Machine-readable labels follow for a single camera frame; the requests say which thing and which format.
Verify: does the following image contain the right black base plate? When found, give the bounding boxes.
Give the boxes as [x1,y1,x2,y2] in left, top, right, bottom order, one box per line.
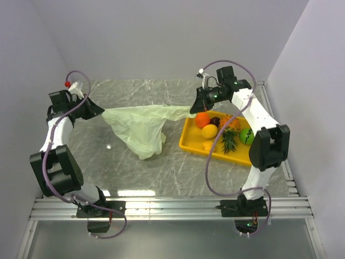
[219,199,268,217]

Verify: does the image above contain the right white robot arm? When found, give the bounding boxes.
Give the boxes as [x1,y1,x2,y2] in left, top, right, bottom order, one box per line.
[190,66,290,216]

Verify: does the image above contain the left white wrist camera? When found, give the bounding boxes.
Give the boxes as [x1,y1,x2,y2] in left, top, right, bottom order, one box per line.
[65,81,84,98]

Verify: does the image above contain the small fake yellow pumpkin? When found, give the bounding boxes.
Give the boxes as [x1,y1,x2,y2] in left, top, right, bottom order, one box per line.
[202,141,213,153]

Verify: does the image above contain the fake green watermelon ball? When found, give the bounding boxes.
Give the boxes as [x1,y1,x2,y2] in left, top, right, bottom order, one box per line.
[239,127,254,146]

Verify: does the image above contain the fake yellow lemon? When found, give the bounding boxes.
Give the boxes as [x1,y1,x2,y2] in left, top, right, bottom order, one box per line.
[202,124,218,139]

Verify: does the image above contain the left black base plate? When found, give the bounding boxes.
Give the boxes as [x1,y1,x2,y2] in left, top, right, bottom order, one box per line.
[76,201,126,219]

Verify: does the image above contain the yellow plastic tray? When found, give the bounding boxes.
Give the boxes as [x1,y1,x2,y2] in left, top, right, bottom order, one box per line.
[178,110,259,167]

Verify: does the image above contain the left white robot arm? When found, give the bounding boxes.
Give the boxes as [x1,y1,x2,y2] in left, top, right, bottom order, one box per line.
[29,90,109,217]

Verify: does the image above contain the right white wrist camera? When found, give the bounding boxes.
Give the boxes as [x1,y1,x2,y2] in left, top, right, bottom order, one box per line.
[196,69,210,89]

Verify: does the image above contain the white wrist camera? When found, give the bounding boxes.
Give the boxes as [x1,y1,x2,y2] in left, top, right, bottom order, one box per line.
[196,69,210,89]
[65,81,84,98]

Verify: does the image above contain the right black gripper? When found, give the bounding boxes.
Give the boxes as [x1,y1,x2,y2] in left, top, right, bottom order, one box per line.
[191,86,228,114]

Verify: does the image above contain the aluminium mounting rail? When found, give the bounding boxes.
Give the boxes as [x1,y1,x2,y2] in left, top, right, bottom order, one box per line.
[29,196,314,221]

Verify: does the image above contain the fake dark plum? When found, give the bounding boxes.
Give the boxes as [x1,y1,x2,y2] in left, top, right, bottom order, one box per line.
[210,117,220,127]

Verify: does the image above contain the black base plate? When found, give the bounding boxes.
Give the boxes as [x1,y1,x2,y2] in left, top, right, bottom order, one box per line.
[76,201,126,219]
[219,199,268,217]

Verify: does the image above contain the pale green plastic bag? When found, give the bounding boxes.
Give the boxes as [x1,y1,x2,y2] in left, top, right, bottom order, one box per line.
[102,105,195,160]

